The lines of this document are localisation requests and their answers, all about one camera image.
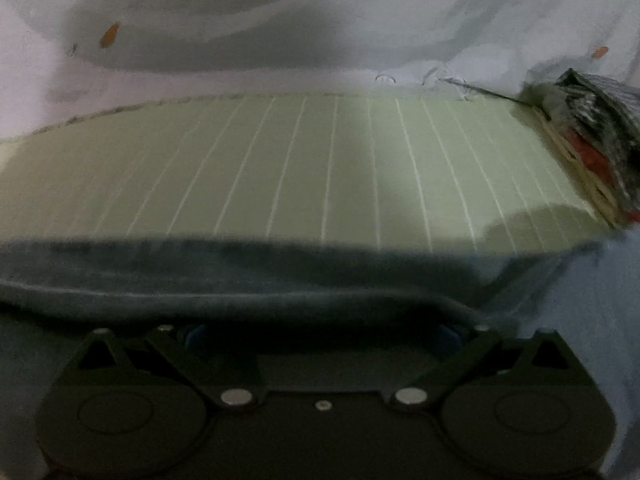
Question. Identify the open storage bag with red trim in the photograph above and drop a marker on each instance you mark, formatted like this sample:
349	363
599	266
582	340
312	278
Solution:
594	122

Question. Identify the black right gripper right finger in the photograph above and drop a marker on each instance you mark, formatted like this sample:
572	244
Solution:
513	408

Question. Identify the light blue carrot print sheet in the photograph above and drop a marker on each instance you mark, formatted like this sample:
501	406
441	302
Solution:
62	58

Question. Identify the green grid cutting mat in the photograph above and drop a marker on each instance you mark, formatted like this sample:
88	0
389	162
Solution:
387	172

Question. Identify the blue denim jeans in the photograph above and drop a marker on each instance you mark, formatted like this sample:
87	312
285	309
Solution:
336	330

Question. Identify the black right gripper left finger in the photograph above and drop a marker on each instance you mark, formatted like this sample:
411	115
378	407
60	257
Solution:
131	404

